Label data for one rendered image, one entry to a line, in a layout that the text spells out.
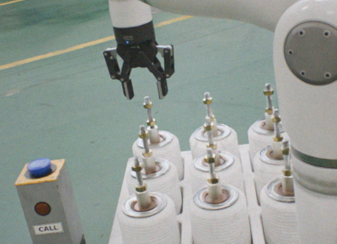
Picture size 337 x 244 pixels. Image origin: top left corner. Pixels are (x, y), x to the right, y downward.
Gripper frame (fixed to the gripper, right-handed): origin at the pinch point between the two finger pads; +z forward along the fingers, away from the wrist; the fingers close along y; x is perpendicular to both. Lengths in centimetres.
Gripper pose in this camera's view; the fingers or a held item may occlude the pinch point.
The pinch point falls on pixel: (145, 92)
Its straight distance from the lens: 111.6
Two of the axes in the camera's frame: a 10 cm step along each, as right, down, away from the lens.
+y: 9.3, 0.0, -3.6
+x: 3.2, -4.3, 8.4
